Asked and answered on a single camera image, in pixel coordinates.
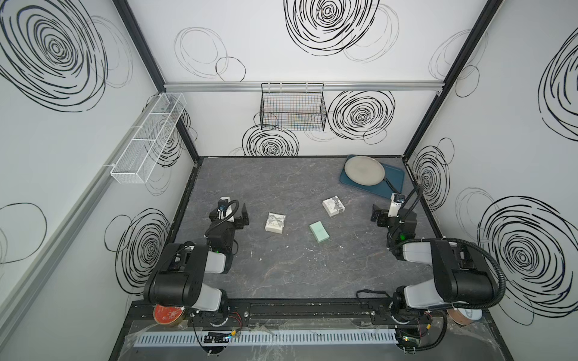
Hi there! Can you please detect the white gift box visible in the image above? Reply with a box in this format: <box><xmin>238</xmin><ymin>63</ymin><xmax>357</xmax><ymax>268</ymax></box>
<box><xmin>264</xmin><ymin>213</ymin><xmax>286</xmax><ymax>234</ymax></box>

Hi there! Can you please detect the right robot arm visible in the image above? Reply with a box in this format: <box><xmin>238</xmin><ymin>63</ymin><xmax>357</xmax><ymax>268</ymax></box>
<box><xmin>370</xmin><ymin>203</ymin><xmax>507</xmax><ymax>324</ymax></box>

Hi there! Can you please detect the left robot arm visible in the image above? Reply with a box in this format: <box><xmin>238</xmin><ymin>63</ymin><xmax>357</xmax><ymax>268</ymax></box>
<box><xmin>143</xmin><ymin>197</ymin><xmax>250</xmax><ymax>324</ymax></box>

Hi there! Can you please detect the mint green jewelry box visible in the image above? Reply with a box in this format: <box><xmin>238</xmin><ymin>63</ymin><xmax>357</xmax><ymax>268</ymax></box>
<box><xmin>309</xmin><ymin>221</ymin><xmax>330</xmax><ymax>243</ymax></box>

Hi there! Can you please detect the teal tray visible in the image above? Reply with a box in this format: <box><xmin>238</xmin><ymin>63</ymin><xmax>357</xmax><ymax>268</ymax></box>
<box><xmin>339</xmin><ymin>154</ymin><xmax>406</xmax><ymax>201</ymax></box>

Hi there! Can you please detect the grey round pan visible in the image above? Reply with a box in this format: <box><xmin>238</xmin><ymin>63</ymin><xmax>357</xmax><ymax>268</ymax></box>
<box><xmin>344</xmin><ymin>155</ymin><xmax>401</xmax><ymax>196</ymax></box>

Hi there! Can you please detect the brown tape roll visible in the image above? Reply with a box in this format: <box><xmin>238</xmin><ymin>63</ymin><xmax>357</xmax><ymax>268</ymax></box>
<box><xmin>446</xmin><ymin>308</ymin><xmax>483</xmax><ymax>326</ymax></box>

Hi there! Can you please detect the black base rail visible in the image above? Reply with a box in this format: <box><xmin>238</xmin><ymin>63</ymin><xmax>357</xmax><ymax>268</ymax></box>
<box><xmin>130</xmin><ymin>297</ymin><xmax>434</xmax><ymax>328</ymax></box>

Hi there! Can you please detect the white wire shelf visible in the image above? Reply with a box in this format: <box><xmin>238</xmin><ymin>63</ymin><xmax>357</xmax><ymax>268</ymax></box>
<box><xmin>111</xmin><ymin>93</ymin><xmax>186</xmax><ymax>184</ymax></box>

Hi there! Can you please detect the white slotted cable duct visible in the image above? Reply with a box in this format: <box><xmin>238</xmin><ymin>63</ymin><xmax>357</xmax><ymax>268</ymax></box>
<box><xmin>135</xmin><ymin>329</ymin><xmax>398</xmax><ymax>347</ymax></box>

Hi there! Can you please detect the black wire basket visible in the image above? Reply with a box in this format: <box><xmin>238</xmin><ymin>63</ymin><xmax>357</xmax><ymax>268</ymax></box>
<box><xmin>259</xmin><ymin>82</ymin><xmax>328</xmax><ymax>132</ymax></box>

